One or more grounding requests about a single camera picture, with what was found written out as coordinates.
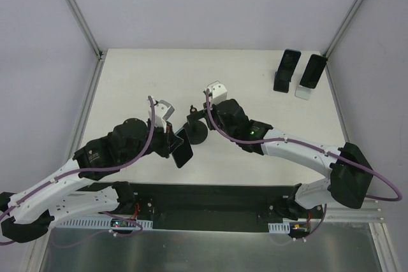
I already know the blue-edged black phone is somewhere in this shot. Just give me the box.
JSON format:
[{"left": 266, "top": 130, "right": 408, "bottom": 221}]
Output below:
[
  {"left": 171, "top": 128, "right": 193, "bottom": 168},
  {"left": 275, "top": 49, "right": 302, "bottom": 82}
]

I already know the aluminium frame post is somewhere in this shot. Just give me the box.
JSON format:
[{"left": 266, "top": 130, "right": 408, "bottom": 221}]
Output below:
[
  {"left": 65, "top": 0, "right": 104, "bottom": 60},
  {"left": 323, "top": 0, "right": 365, "bottom": 59}
]

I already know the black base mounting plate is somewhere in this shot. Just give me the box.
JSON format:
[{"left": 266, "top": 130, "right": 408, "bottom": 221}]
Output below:
[{"left": 105, "top": 183, "right": 329, "bottom": 231}]

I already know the black round-base phone stand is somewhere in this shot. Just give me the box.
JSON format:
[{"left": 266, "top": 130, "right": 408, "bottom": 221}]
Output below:
[{"left": 182, "top": 105, "right": 208, "bottom": 145}]

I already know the left white cable duct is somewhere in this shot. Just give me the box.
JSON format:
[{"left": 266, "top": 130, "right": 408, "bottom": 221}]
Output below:
[{"left": 57, "top": 217, "right": 140, "bottom": 231}]

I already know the white cable duct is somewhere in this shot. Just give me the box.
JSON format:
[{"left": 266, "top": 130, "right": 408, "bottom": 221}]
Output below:
[
  {"left": 57, "top": 217, "right": 140, "bottom": 231},
  {"left": 268, "top": 220, "right": 310, "bottom": 234}
]

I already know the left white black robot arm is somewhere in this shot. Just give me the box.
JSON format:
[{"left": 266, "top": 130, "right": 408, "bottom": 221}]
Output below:
[{"left": 1, "top": 118, "right": 193, "bottom": 246}]

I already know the left aluminium frame post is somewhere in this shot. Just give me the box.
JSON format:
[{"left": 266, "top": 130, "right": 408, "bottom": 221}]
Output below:
[{"left": 65, "top": 0, "right": 104, "bottom": 60}]

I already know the silver phone stand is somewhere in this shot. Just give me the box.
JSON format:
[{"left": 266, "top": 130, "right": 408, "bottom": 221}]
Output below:
[{"left": 295, "top": 84, "right": 314, "bottom": 101}]

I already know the aluminium front rail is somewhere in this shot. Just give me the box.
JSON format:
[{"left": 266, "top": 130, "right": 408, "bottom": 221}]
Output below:
[{"left": 326, "top": 199, "right": 385, "bottom": 223}]

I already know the right aluminium frame post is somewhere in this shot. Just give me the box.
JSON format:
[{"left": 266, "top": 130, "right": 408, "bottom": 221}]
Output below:
[{"left": 323, "top": 0, "right": 365, "bottom": 59}]

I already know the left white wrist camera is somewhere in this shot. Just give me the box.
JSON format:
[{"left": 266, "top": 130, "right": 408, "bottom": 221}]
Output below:
[{"left": 149, "top": 99, "right": 175, "bottom": 133}]

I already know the right white cable duct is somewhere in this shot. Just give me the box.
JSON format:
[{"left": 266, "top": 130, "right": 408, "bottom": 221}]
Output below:
[{"left": 268, "top": 220, "right": 310, "bottom": 234}]

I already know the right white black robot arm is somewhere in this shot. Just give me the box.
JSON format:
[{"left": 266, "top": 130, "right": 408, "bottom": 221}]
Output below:
[{"left": 203, "top": 99, "right": 373, "bottom": 220}]

